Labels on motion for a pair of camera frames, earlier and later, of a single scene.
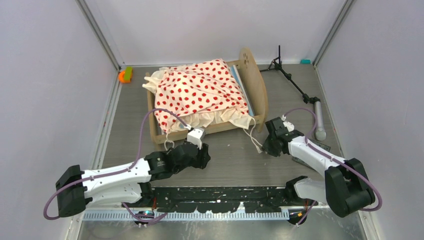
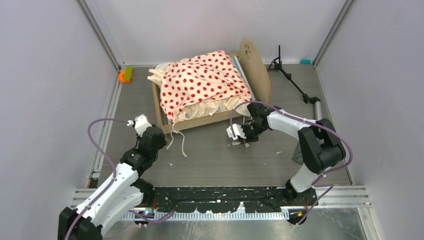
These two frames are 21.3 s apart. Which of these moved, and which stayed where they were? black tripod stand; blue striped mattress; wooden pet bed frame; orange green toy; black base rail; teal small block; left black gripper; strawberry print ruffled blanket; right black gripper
Moved: blue striped mattress; right black gripper; strawberry print ruffled blanket; wooden pet bed frame; left black gripper
Stayed: teal small block; black tripod stand; orange green toy; black base rail
